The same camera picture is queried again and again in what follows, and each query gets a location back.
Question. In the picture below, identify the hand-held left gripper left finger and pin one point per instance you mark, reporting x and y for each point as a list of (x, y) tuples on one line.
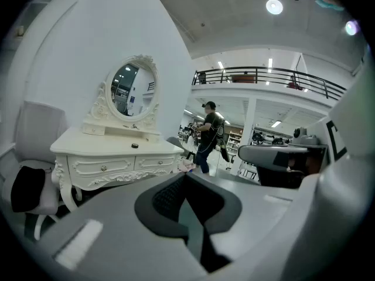
[(117, 239)]

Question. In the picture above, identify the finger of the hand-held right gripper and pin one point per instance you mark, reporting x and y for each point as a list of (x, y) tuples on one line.
[(260, 154)]

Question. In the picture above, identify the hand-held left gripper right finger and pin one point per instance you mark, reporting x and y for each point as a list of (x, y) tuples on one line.
[(255, 224)]

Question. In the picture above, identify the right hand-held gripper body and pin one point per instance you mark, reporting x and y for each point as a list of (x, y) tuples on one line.
[(345, 203)]

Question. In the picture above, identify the white dressing table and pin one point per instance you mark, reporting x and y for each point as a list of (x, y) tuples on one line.
[(96, 151)]

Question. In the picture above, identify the small dark object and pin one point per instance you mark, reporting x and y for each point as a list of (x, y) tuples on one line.
[(134, 145)]

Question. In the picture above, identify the small cream drawer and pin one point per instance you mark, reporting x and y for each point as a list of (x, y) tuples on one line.
[(153, 138), (93, 130)]

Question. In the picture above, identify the black eyelash curler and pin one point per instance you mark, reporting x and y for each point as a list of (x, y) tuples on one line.
[(135, 126)]

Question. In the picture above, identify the large cream carved drawer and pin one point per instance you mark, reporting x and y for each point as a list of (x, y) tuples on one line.
[(152, 163), (88, 168)]

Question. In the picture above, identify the white column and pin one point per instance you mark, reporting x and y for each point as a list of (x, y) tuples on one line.
[(246, 133)]

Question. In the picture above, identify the white storage shelf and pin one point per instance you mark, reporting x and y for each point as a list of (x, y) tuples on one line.
[(234, 142)]

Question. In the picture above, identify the pink cloth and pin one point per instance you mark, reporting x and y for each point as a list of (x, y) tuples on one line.
[(187, 166)]

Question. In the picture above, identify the black balcony railing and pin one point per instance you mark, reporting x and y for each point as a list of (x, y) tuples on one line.
[(263, 72)]

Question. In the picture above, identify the grey chair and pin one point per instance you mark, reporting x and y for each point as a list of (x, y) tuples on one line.
[(175, 143)]

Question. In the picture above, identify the black cloth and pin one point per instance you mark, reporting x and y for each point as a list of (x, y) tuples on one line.
[(27, 189)]

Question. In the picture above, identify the white chair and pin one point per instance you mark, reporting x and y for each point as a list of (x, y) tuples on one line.
[(38, 127)]

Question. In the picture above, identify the round ceiling light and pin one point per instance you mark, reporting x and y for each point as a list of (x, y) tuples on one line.
[(351, 27), (274, 6)]

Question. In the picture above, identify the oval mirror with carved frame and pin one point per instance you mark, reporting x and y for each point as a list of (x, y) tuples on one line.
[(133, 89)]

